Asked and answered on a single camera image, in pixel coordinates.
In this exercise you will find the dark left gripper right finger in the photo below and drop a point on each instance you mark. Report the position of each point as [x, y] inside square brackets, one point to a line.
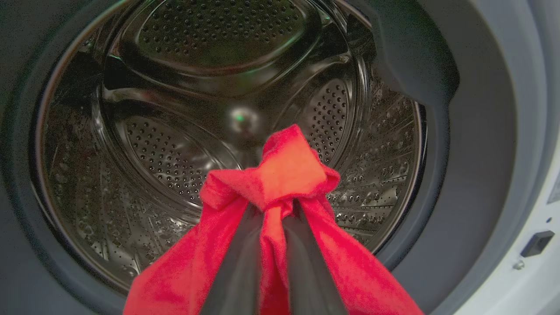
[310, 280]

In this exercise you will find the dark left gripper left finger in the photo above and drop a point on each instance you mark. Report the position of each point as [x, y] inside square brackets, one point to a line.
[240, 280]

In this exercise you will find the red garment with white stripes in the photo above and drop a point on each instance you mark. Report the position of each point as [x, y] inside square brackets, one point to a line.
[288, 175]

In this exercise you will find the washing machine steel drum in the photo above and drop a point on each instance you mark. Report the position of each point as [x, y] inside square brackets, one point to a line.
[175, 131]

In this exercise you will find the grey rubber door gasket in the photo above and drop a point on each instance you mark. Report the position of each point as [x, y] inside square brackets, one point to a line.
[481, 175]

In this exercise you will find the white front-load washing machine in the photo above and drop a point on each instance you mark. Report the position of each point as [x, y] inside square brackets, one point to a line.
[538, 284]

